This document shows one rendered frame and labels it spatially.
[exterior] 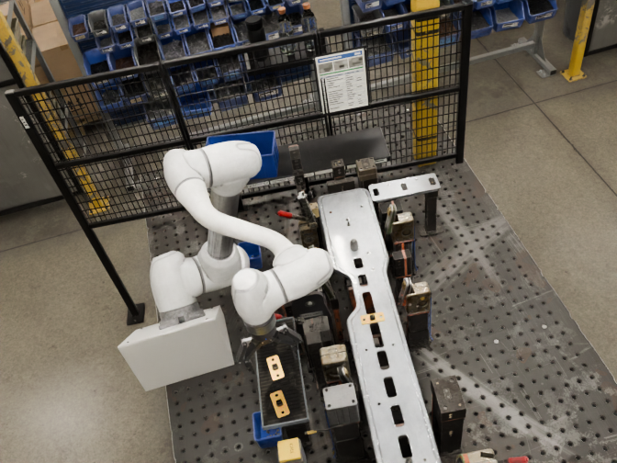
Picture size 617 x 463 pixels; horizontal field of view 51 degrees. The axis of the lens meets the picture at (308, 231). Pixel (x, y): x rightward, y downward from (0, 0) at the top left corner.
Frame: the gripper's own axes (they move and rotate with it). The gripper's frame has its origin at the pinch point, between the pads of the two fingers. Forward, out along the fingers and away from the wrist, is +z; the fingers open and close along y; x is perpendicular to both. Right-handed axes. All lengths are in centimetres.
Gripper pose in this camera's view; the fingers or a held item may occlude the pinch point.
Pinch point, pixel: (273, 361)
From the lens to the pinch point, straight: 200.7
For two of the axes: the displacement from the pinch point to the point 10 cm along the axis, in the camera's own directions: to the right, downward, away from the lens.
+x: 2.9, 6.8, -6.7
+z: 1.3, 6.7, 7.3
